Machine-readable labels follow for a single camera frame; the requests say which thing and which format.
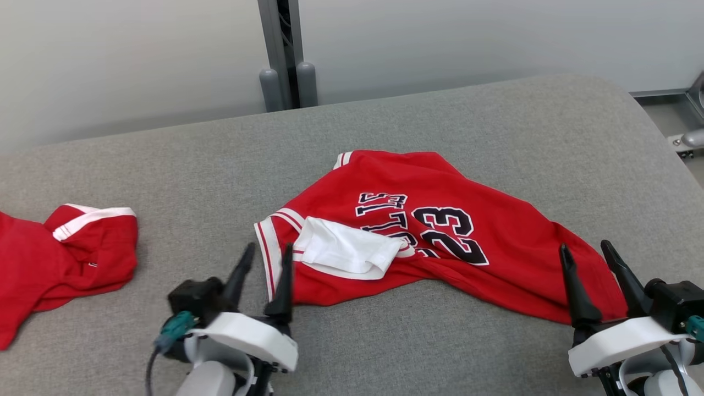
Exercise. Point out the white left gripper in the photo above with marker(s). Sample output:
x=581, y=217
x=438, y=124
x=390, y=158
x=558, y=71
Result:
x=258, y=341

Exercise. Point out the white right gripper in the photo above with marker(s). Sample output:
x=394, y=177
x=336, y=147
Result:
x=621, y=344

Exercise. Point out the red basketball jersey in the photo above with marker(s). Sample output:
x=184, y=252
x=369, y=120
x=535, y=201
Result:
x=495, y=247

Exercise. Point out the red shorts with white bands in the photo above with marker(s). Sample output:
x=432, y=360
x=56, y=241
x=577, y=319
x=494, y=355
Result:
x=55, y=264

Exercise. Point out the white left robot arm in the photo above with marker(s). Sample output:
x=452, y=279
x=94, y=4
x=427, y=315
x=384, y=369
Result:
x=206, y=382

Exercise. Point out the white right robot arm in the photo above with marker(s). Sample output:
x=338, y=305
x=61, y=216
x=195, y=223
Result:
x=663, y=385

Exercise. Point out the grey metal stand foot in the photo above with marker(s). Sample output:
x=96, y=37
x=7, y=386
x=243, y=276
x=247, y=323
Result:
x=694, y=137

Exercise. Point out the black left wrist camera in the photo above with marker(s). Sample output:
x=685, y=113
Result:
x=192, y=297

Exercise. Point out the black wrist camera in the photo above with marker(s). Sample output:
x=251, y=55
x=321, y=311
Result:
x=192, y=297
x=679, y=302

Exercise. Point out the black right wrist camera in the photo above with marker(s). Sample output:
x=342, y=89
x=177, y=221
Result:
x=679, y=302

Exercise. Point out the teal left camera connector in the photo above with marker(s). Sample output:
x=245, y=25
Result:
x=176, y=327

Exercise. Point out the teal camera connector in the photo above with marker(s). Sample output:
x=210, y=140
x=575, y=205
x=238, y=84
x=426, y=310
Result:
x=696, y=327
x=176, y=327

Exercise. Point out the teal right camera connector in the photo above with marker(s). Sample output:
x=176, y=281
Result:
x=696, y=327

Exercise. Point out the grey cylindrical post cap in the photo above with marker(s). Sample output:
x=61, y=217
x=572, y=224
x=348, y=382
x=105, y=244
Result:
x=270, y=91
x=307, y=85

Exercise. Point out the grey partition base rail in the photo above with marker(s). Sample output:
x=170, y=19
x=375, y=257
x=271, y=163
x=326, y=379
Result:
x=660, y=93

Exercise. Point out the grey metal partition post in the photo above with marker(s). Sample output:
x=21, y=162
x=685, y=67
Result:
x=269, y=44

